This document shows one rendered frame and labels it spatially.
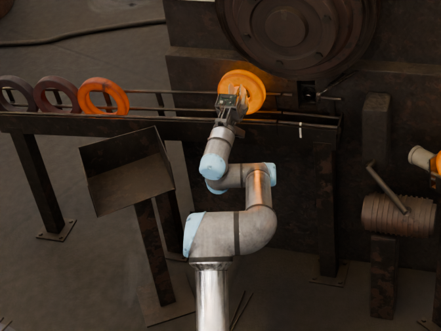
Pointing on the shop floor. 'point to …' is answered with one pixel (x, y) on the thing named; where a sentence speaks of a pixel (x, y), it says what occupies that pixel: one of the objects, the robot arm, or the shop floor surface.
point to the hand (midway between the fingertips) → (240, 87)
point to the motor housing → (392, 243)
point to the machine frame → (205, 9)
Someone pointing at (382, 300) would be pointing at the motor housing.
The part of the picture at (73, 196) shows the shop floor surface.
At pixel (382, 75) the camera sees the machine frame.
